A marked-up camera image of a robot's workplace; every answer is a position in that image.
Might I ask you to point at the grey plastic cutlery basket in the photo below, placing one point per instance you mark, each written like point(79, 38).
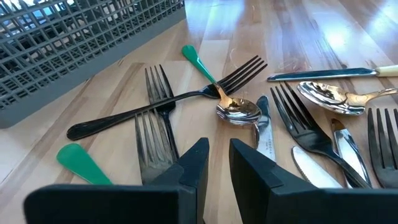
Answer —
point(77, 74)

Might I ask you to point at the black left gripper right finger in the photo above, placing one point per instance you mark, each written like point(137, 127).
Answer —
point(295, 205)

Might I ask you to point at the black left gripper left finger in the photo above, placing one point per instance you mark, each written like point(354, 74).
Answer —
point(109, 205)

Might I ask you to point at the shiny table knife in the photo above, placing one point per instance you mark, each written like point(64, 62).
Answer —
point(351, 149)

